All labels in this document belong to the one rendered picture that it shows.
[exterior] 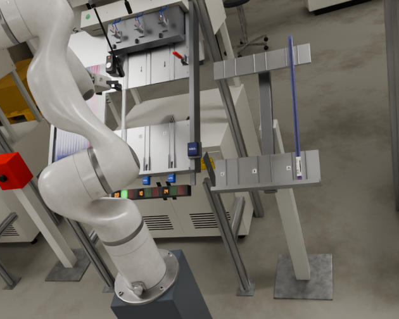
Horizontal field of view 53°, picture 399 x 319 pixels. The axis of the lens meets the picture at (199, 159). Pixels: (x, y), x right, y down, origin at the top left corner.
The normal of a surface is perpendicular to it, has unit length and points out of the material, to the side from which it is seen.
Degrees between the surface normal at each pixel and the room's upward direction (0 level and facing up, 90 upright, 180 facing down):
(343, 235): 0
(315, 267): 0
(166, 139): 43
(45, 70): 65
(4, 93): 90
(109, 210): 31
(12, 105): 90
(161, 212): 90
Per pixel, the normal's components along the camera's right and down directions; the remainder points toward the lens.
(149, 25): -0.38, -0.21
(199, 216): -0.25, 0.58
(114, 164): 0.24, 0.04
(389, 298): -0.29, -0.81
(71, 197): 0.34, 0.44
